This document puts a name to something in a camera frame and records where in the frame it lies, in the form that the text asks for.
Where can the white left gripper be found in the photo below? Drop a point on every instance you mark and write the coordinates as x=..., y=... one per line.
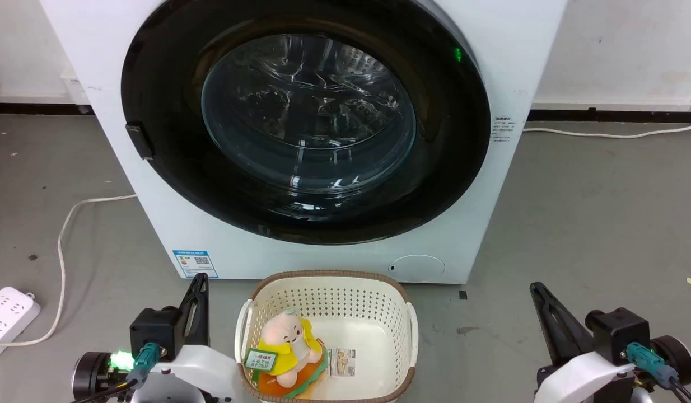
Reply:
x=202, y=372

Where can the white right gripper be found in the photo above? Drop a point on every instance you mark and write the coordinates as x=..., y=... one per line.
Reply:
x=586, y=378

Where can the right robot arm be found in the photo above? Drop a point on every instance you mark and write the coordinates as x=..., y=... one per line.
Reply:
x=677, y=358

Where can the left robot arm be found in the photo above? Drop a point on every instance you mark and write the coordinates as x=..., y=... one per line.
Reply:
x=90, y=375

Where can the white front-load washing machine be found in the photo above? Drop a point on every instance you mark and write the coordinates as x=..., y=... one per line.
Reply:
x=155, y=184

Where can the black round washer door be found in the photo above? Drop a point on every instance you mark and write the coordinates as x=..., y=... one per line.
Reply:
x=446, y=168

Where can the blue energy label sticker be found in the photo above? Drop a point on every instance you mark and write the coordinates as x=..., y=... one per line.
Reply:
x=195, y=263

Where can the plush doll yellow outfit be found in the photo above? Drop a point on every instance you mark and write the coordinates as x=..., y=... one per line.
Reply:
x=289, y=347

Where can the round white filter cover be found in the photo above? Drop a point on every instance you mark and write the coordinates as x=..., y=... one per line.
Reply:
x=417, y=268

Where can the small printed paper card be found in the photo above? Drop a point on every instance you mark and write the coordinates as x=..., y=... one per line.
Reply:
x=342, y=362

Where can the white laundry basket brown rim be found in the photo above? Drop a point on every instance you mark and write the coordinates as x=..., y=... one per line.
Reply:
x=373, y=313

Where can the white power strip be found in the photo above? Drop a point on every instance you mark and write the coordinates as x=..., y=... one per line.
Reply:
x=6, y=313

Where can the small text label sticker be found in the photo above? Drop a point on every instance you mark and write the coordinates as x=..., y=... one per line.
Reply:
x=503, y=129

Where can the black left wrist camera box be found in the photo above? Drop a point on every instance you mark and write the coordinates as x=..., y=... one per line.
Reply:
x=155, y=331

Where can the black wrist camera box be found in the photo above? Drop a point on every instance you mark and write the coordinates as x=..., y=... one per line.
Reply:
x=617, y=333
x=155, y=331

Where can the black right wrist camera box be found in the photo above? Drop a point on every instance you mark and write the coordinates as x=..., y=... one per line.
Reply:
x=617, y=333

